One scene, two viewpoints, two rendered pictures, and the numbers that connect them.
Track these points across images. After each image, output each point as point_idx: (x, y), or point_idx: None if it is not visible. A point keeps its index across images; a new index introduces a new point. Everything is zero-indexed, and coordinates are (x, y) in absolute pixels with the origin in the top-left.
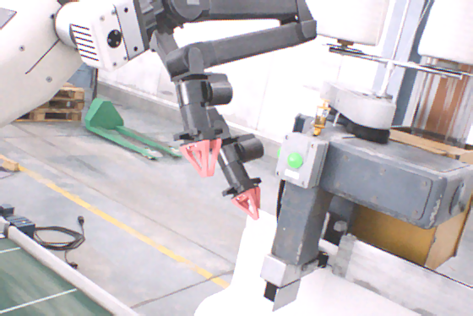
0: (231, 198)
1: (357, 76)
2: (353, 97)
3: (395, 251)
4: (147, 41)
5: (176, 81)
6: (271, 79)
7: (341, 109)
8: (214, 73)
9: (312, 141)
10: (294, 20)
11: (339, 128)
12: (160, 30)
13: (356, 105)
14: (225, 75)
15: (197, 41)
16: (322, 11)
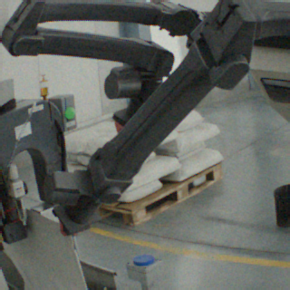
0: (90, 226)
1: None
2: (9, 82)
3: None
4: (187, 42)
5: (162, 76)
6: None
7: (2, 101)
8: (125, 65)
9: (60, 94)
10: (17, 24)
11: (15, 108)
12: (182, 35)
13: (13, 84)
14: (112, 69)
15: (145, 39)
16: (8, 17)
